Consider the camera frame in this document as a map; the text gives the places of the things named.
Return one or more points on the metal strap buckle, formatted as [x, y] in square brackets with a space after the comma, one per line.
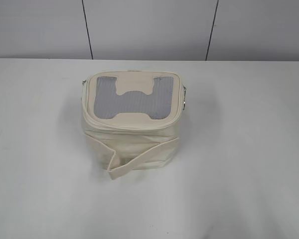
[184, 95]

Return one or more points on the cream canvas zipper bag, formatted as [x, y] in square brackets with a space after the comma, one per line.
[132, 118]

